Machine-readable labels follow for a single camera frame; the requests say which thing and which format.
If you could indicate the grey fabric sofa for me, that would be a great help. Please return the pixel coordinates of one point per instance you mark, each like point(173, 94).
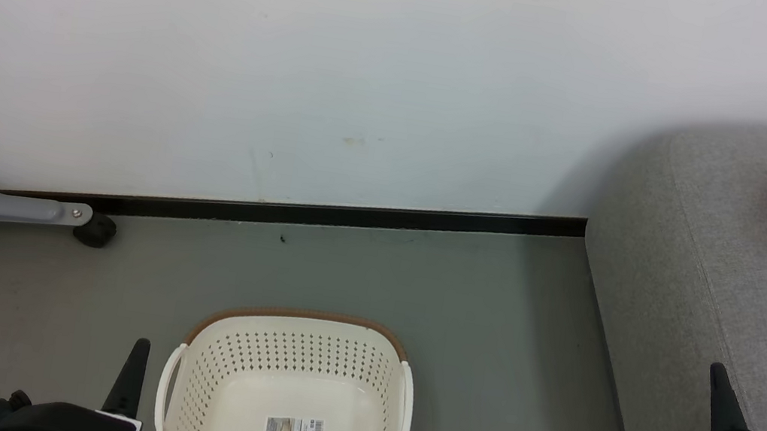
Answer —
point(708, 279)

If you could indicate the black wall baseboard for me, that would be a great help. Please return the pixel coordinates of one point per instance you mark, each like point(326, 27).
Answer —
point(322, 215)

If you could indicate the black caster wheel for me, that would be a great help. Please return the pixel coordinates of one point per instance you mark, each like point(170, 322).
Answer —
point(95, 231)

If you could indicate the cream perforated plastic laundry basket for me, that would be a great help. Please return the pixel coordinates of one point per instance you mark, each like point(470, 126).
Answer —
point(293, 362)

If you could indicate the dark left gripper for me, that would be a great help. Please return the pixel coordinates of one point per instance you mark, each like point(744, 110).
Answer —
point(48, 422)

